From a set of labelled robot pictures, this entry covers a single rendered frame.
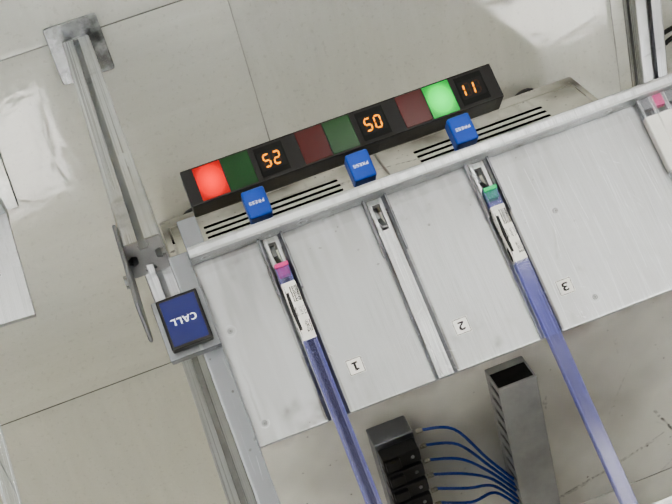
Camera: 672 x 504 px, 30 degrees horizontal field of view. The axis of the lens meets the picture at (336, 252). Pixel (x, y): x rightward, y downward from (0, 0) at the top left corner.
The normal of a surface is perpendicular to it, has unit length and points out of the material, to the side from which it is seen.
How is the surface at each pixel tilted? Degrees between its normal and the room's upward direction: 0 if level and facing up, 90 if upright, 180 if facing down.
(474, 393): 0
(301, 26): 0
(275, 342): 48
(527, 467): 0
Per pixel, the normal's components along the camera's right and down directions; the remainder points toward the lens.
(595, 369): 0.28, 0.47
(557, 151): 0.02, -0.29
